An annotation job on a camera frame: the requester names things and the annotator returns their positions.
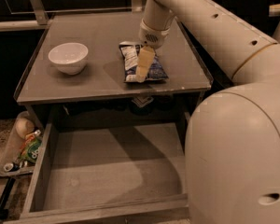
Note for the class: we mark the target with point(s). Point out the grey metal railing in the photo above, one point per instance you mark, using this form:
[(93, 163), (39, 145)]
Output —
[(20, 15)]

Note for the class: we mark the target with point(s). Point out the green snack bag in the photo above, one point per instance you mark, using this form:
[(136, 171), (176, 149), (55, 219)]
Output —
[(30, 150)]

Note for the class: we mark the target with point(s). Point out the black stand leg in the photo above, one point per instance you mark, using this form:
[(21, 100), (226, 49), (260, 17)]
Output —
[(4, 197)]

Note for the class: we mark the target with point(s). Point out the beige round object in bin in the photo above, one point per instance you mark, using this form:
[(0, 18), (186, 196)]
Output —
[(24, 127)]

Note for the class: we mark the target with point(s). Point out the blue chip bag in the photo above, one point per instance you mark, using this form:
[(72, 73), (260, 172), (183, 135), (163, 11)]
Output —
[(130, 52)]

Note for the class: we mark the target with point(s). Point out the open grey top drawer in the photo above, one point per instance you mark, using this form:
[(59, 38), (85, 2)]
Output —
[(92, 170)]

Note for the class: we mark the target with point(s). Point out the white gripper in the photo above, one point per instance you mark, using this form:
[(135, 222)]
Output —
[(152, 36)]

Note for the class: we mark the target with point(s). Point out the white ceramic bowl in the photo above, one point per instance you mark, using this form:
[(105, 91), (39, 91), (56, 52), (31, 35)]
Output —
[(69, 58)]

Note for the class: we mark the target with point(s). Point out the grey cabinet with table top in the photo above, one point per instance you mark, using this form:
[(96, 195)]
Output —
[(103, 77)]

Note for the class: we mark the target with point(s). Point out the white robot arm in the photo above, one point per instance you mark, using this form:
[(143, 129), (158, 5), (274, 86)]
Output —
[(233, 138)]

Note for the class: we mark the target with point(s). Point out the metal can in bin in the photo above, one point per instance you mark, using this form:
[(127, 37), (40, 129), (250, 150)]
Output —
[(11, 167)]

